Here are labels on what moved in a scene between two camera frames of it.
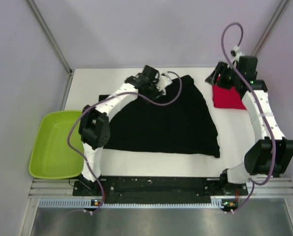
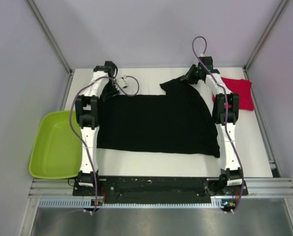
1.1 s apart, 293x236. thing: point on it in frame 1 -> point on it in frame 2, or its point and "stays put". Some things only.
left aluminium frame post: x=65 y=62 stays put
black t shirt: x=183 y=128 stays put
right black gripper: x=220 y=69 -> x=188 y=78
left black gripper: x=156 y=92 -> x=106 y=95
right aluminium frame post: x=269 y=27 stays put
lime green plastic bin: x=51 y=157 stays put
